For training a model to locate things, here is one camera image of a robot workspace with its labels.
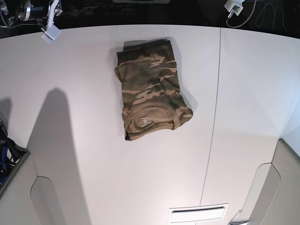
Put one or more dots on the camouflage T-shirt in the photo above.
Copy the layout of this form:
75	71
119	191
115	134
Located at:
150	89

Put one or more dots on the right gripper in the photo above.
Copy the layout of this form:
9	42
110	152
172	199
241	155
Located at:
39	9

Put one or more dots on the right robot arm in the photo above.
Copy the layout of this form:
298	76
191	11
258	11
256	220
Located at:
14	13

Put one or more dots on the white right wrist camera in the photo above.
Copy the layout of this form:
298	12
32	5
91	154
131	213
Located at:
51	32

